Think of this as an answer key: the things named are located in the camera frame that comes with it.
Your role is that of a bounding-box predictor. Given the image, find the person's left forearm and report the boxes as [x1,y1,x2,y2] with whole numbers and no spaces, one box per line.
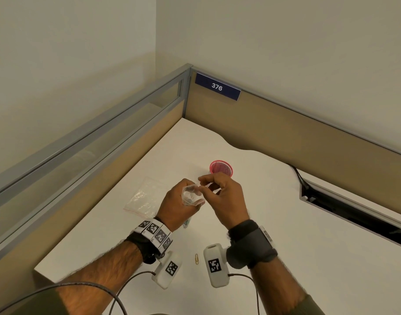
[56,241,144,315]

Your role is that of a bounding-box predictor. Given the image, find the white right marker tag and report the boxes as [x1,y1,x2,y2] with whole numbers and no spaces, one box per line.
[259,226,274,243]

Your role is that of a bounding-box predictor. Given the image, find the black power cable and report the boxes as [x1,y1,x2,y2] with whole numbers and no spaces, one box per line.
[287,164,310,194]

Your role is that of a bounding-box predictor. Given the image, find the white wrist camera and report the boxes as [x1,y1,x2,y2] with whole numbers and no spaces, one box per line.
[151,252,183,290]
[203,243,231,288]

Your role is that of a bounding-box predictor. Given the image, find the black camera cable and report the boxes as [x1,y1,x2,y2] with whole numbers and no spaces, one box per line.
[0,271,157,315]
[228,273,262,315]

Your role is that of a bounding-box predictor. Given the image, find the person's right hand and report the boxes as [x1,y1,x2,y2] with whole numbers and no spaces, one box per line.
[197,172,250,231]

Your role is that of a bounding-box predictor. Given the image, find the clear plastic bag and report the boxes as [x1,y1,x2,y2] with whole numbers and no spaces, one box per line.
[180,183,206,228]
[123,176,162,217]

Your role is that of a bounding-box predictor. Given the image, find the olive left sleeve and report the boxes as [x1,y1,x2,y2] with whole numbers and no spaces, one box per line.
[10,287,70,315]

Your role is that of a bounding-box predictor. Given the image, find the black left camera cable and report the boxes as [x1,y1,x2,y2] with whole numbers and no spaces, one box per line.
[0,271,157,315]

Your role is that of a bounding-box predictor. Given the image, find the grey desk cable slot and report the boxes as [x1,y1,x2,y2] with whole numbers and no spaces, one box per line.
[299,178,401,252]

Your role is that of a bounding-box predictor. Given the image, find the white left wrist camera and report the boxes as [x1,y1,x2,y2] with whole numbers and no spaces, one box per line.
[151,252,183,290]

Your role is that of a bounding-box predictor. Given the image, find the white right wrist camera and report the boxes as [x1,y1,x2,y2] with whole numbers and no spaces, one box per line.
[203,243,231,288]

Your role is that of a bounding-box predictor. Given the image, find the olive right sleeve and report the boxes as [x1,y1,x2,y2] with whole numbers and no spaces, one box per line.
[292,294,326,315]

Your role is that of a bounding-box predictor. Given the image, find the black wrist strap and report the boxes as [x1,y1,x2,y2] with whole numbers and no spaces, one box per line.
[126,232,162,265]
[226,219,278,270]

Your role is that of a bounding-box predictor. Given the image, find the olive sleeve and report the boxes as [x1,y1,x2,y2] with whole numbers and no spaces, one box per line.
[292,294,326,315]
[10,287,70,315]

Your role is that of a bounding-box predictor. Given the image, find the person's left hand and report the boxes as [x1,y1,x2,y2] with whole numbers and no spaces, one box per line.
[156,178,206,233]

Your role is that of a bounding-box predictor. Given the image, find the black right wrist strap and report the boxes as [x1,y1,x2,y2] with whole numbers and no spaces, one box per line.
[226,219,278,270]

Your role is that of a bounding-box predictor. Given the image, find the grey framed glass partition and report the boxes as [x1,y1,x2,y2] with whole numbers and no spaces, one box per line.
[0,63,193,270]

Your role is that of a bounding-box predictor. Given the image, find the beige partition panel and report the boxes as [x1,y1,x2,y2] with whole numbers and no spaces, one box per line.
[182,68,401,220]

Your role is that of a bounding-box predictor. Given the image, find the black right camera cable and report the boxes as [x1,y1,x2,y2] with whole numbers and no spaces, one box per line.
[228,273,262,315]

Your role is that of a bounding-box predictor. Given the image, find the white left marker band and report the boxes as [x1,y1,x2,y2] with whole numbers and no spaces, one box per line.
[133,218,173,252]

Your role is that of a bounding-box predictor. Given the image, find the black left wrist strap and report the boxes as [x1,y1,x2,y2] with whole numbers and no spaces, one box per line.
[126,232,162,265]

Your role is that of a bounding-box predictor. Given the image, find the person's right forearm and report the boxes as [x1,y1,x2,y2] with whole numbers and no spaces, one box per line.
[250,257,319,315]

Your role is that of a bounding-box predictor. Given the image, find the blue number sign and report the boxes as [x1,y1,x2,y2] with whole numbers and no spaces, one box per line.
[195,72,242,102]

